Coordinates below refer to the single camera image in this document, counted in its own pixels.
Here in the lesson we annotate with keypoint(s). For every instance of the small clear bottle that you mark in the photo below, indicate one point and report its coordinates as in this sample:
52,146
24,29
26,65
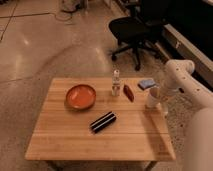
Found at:
116,83

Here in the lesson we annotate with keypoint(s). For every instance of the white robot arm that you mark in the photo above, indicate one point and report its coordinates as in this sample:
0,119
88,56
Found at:
198,154

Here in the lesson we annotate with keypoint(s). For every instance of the wooden table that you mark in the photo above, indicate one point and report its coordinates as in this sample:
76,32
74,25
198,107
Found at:
113,129

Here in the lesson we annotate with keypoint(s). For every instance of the black white striped box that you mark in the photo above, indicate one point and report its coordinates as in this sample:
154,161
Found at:
102,122

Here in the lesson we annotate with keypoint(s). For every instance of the white ceramic cup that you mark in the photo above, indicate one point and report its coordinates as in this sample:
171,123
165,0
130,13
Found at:
152,97

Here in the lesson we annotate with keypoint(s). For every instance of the black office chair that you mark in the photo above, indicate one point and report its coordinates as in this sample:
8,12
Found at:
145,23

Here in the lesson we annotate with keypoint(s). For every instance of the orange ceramic bowl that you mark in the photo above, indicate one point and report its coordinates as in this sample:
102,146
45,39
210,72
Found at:
81,97

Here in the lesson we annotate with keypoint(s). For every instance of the blue sponge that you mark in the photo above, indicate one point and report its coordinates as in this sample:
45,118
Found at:
146,83

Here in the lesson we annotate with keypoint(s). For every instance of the dark red oval object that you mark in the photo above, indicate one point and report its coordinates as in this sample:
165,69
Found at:
128,92

